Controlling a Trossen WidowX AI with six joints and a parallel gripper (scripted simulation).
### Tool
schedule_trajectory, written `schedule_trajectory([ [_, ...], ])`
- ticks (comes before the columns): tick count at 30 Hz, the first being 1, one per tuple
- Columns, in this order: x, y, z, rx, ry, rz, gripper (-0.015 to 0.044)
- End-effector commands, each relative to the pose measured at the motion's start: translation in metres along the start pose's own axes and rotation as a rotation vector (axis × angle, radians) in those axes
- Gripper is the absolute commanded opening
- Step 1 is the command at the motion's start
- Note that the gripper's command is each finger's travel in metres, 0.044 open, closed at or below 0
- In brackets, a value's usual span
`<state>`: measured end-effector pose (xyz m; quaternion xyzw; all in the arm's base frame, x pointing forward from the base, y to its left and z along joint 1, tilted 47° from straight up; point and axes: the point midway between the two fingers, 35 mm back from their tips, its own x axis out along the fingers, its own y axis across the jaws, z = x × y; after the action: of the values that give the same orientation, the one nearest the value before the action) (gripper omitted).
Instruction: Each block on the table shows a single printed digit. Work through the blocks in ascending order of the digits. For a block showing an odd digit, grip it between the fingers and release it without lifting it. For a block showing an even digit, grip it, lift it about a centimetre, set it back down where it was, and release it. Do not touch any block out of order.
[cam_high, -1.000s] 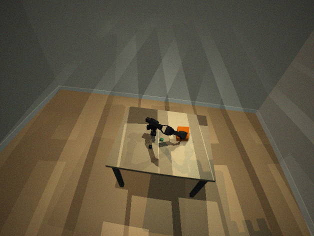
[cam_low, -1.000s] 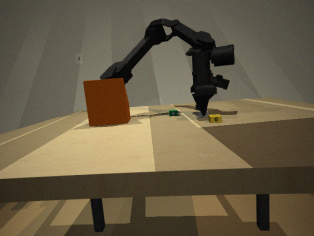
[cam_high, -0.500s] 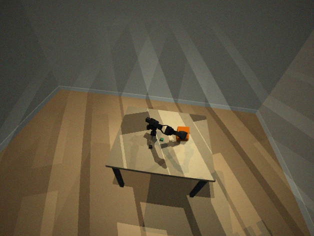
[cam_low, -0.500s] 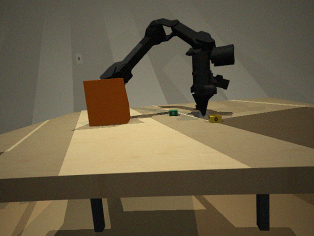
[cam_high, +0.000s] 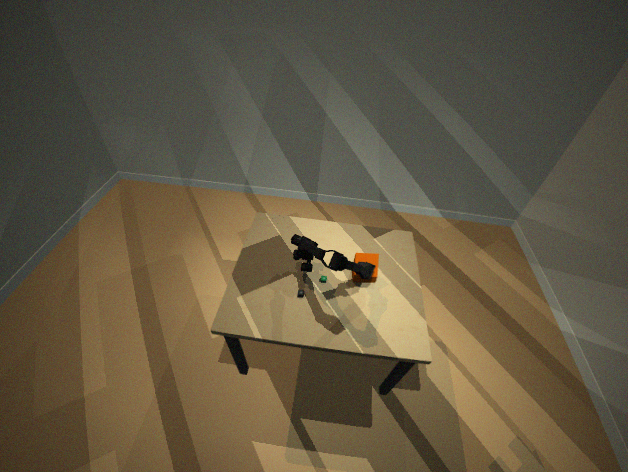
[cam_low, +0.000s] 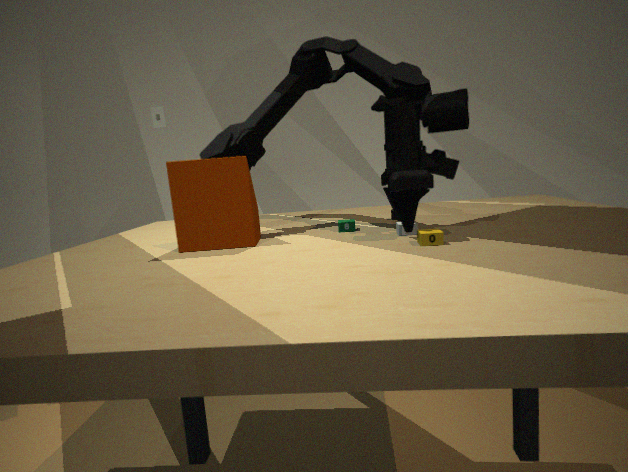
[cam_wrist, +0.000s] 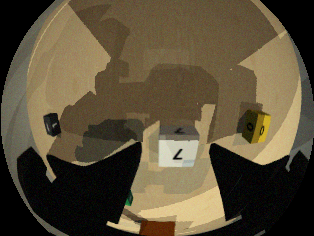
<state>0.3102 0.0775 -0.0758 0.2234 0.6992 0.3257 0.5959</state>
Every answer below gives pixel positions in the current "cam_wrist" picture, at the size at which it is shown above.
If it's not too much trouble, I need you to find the green block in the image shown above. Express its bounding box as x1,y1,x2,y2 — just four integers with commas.
125,191,133,206

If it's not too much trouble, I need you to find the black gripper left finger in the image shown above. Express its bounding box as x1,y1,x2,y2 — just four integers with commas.
47,142,142,224

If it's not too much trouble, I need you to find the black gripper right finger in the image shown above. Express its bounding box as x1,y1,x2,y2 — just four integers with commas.
209,143,290,222

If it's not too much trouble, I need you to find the white block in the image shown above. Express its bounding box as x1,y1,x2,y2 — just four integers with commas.
158,125,200,167

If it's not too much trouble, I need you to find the yellow block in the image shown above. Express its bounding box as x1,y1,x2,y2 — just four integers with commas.
242,109,271,145

